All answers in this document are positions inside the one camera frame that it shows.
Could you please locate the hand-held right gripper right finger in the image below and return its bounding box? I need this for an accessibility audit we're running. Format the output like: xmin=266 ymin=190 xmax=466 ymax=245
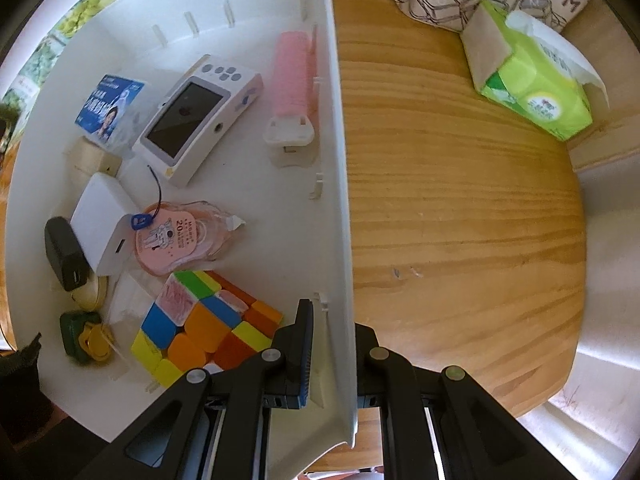
xmin=354 ymin=323 xmax=576 ymax=480

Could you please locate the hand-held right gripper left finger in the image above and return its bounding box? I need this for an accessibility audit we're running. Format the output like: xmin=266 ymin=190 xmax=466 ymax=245
xmin=75 ymin=298 xmax=316 ymax=480

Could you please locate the multicolour puzzle cube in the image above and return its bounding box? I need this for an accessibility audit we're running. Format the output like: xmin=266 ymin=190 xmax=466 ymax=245
xmin=130 ymin=270 xmax=284 ymax=388

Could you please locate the pink tape blister pack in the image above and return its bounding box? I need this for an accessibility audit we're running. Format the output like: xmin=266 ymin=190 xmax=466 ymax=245
xmin=131 ymin=200 xmax=247 ymax=277

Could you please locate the white plastic storage bin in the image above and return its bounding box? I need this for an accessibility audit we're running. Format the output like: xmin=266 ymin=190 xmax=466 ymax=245
xmin=2 ymin=0 xmax=362 ymax=476

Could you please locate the blue tag lanyard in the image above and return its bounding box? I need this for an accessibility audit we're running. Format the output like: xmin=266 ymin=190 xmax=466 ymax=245
xmin=131 ymin=164 xmax=164 ymax=233

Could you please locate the green bottle with gold cap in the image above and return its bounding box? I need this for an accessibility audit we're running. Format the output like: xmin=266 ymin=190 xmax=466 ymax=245
xmin=59 ymin=311 xmax=115 ymax=365

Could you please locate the white usb charger block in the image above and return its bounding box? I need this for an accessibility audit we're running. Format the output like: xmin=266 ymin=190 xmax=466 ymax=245
xmin=70 ymin=172 xmax=141 ymax=277

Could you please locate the white handheld screen device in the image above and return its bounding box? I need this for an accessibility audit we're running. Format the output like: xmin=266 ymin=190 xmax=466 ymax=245
xmin=132 ymin=54 xmax=263 ymax=188

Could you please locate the black power adapter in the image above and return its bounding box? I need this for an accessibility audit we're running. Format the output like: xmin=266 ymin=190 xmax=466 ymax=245
xmin=44 ymin=216 xmax=91 ymax=292

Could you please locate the beige oval case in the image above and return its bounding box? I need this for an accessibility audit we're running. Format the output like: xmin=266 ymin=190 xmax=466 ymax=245
xmin=67 ymin=274 xmax=112 ymax=312

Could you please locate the beige small box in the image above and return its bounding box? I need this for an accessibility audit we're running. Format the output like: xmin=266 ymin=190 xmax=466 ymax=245
xmin=65 ymin=136 xmax=123 ymax=178

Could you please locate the clear box with blue label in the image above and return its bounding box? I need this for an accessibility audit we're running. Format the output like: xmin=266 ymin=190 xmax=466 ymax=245
xmin=75 ymin=74 xmax=151 ymax=158

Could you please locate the green tissue pack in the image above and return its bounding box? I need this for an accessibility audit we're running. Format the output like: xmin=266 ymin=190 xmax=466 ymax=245
xmin=460 ymin=0 xmax=611 ymax=142

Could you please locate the grape print cardboard backdrop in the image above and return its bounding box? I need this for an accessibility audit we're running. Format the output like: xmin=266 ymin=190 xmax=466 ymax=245
xmin=0 ymin=0 xmax=201 ymax=131

